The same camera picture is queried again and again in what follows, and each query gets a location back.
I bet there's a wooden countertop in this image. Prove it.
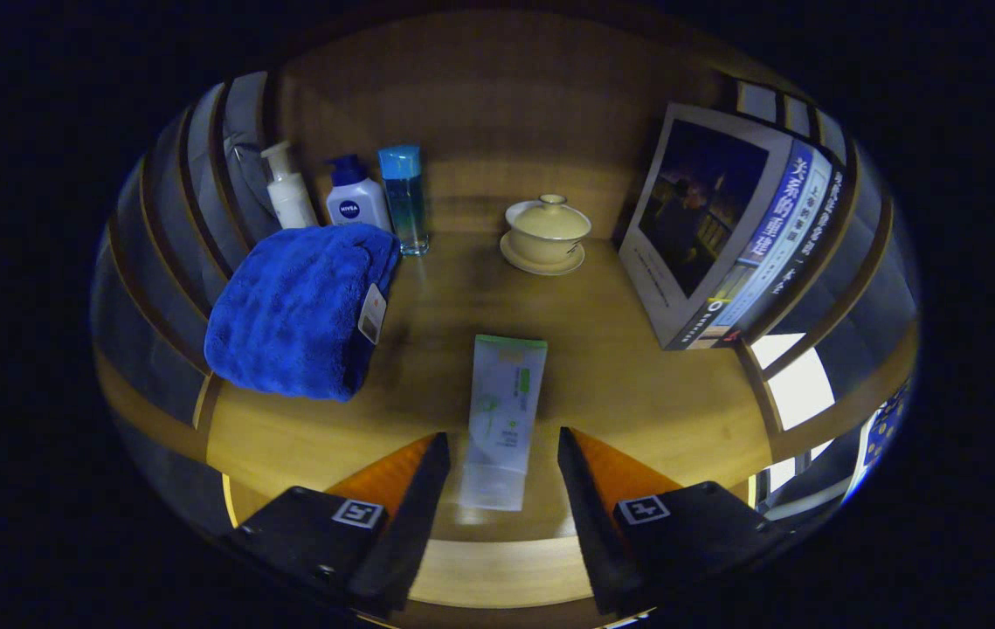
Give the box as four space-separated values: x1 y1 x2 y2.
204 229 777 543

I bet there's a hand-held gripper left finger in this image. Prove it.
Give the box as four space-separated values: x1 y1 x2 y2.
231 432 452 612

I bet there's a cream saucer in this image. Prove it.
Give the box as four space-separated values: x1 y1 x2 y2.
500 229 587 277

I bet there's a blue folded towel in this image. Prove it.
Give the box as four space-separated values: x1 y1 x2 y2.
204 223 400 403

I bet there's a white bottle with blue cap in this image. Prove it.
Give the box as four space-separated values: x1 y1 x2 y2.
325 155 394 233

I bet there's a wooden cabinet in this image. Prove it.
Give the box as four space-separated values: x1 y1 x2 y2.
93 9 919 543

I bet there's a clear blue bottle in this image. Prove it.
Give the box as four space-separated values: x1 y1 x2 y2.
377 145 430 257

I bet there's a white pump bottle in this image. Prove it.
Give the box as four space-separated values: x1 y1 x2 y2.
260 142 320 231

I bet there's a cream lidded teacup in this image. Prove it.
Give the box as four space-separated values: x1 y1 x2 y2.
506 194 592 265

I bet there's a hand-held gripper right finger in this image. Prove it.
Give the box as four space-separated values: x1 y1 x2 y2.
557 427 791 617

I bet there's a black spine book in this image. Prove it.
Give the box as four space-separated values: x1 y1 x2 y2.
724 170 847 343

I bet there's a white green tube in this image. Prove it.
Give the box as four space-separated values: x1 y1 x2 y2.
459 335 549 512

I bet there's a blue gold-dotted gift bag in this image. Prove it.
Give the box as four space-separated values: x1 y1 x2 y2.
851 380 913 490

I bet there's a white book with dark cover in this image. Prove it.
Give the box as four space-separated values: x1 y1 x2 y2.
618 103 812 350

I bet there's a light blue spine book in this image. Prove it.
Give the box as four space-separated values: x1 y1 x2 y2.
707 153 836 346

